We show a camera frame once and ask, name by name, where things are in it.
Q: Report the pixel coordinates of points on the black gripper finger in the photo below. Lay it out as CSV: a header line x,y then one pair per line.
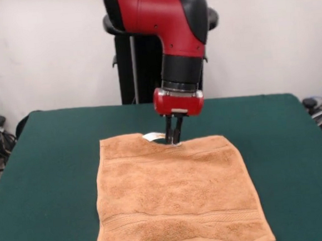
x,y
177,130
168,131

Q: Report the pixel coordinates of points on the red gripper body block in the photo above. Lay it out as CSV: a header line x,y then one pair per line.
x,y
176,104

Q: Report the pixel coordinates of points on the orange terry towel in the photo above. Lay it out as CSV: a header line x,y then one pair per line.
x,y
172,195

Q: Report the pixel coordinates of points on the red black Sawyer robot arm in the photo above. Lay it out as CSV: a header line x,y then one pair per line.
x,y
163,14

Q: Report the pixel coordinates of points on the dark green table cloth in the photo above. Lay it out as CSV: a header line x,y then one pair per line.
x,y
42,177

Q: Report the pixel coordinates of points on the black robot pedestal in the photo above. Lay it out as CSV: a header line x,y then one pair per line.
x,y
127,81

